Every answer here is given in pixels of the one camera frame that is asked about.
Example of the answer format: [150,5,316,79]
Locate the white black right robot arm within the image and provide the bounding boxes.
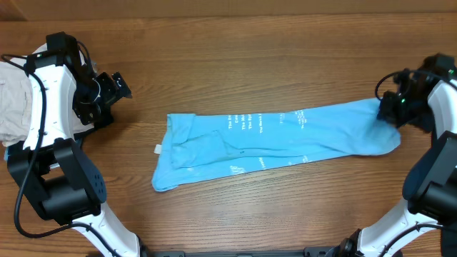
[327,53,456,257]

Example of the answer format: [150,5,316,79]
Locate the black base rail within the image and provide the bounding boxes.
[149,246,338,257]

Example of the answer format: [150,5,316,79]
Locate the blue folded jeans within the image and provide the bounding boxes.
[4,147,10,161]

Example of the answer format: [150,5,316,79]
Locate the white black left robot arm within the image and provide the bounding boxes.
[7,32,149,256]

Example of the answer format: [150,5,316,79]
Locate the black garment at right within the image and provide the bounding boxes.
[441,230,457,257]

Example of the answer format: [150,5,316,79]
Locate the beige folded garment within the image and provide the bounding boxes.
[1,56,87,149]

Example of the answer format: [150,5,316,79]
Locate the black folded garment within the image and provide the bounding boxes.
[1,124,96,157]

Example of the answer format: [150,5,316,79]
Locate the light blue printed t-shirt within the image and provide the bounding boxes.
[151,99,401,192]

